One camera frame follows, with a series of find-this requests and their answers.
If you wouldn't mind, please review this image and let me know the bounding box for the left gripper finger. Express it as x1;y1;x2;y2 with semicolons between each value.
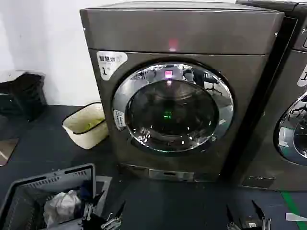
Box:
82;190;106;221
100;200;126;230

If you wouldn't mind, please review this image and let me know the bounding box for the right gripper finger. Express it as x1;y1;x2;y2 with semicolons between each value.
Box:
251;199;272;230
226;205;238;230

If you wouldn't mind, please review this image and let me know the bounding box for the dark blue garment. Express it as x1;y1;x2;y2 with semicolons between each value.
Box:
80;180;106;230

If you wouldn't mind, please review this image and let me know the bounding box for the green floor tape strip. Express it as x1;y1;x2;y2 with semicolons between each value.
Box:
280;190;303;230

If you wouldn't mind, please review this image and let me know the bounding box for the white crumpled cloth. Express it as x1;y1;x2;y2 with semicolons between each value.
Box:
44;190;82;228

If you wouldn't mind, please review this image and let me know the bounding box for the grey floor tape piece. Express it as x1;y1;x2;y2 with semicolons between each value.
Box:
285;212;307;222

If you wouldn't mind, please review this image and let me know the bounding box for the grey plastic laundry basket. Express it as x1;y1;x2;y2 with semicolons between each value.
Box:
0;163;96;230

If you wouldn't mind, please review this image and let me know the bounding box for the cream plastic basket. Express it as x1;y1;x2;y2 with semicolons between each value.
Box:
62;103;109;150

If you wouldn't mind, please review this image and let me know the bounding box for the round glass dryer door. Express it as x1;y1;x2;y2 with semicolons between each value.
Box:
274;92;307;166
113;61;235;152

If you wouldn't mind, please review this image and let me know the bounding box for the grey front-load dryer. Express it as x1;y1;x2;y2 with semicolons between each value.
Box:
236;0;307;191
80;7;285;183

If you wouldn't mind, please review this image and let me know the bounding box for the brown floor mat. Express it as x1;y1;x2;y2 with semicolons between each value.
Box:
0;138;20;166

